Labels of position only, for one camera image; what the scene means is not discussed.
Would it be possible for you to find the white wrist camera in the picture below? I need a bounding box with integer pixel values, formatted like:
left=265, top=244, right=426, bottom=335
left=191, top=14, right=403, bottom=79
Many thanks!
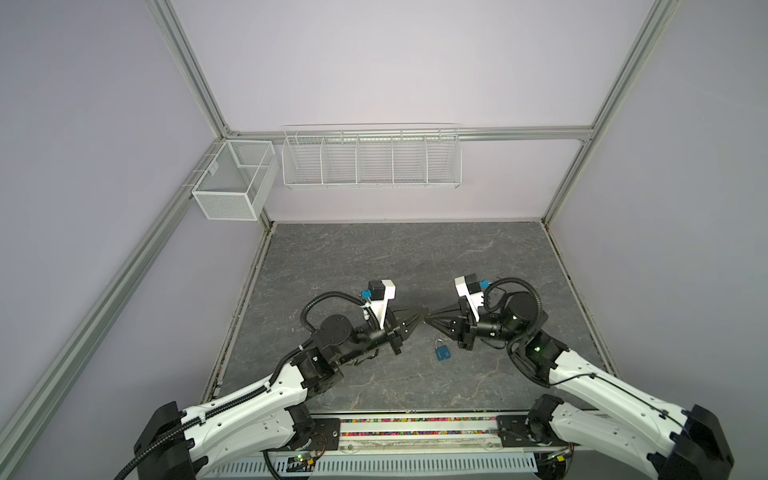
left=454, top=274, right=490, bottom=325
left=361, top=279, right=396, bottom=330

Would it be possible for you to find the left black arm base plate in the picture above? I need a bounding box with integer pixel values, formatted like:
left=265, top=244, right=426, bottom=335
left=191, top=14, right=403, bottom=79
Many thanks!
left=281, top=417, right=341, bottom=451

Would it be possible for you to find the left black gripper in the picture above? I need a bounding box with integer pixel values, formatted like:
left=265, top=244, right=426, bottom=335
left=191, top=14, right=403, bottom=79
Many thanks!
left=336, top=305, right=427, bottom=366

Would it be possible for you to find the black corrugated left cable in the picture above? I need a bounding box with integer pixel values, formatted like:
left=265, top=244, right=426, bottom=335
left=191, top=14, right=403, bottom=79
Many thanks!
left=113, top=290, right=367, bottom=480

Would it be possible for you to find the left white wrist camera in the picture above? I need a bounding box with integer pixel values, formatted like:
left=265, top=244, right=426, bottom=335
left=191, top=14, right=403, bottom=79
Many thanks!
left=361, top=279, right=396, bottom=330

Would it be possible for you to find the white vented cable duct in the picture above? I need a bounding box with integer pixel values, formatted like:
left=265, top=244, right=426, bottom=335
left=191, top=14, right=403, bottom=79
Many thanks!
left=206, top=452, right=538, bottom=479

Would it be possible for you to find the aluminium front rail frame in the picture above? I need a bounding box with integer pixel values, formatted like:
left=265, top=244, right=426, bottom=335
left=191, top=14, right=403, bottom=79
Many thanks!
left=164, top=409, right=673, bottom=460

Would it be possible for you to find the blue padlock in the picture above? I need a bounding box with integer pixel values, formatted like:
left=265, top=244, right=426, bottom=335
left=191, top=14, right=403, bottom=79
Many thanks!
left=434, top=339, right=452, bottom=361

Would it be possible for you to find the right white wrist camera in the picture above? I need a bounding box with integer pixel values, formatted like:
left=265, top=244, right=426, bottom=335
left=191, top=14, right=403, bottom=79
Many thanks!
left=454, top=274, right=490, bottom=325

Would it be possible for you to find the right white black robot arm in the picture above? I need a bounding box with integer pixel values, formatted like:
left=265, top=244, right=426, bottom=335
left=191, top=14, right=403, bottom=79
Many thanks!
left=426, top=291, right=735, bottom=479

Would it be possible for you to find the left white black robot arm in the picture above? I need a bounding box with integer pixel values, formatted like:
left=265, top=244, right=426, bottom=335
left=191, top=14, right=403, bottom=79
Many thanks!
left=117, top=308, right=428, bottom=479

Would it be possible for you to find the white mesh box basket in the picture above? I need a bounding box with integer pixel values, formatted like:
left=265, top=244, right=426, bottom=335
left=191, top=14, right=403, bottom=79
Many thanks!
left=192, top=140, right=279, bottom=221

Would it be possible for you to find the white wire shelf basket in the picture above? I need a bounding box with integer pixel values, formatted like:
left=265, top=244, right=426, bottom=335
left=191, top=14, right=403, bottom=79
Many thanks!
left=282, top=124, right=463, bottom=189

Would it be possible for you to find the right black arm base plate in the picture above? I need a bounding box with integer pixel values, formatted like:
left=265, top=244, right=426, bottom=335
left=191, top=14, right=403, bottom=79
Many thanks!
left=496, top=414, right=568, bottom=448

